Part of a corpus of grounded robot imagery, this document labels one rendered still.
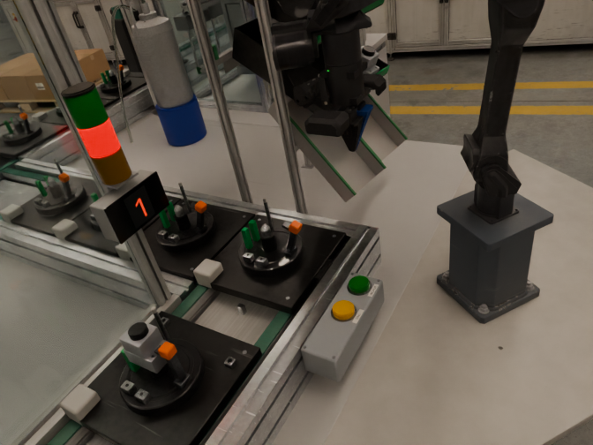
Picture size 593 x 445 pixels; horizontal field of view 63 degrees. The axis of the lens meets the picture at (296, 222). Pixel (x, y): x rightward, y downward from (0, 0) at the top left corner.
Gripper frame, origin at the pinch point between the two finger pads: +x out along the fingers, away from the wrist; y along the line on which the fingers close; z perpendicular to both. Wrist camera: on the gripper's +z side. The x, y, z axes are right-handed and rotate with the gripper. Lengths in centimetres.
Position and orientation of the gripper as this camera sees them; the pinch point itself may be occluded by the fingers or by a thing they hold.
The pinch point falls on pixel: (350, 131)
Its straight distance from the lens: 82.8
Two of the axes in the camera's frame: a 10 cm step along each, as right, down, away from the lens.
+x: 1.7, 8.0, 5.8
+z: -8.5, -1.8, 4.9
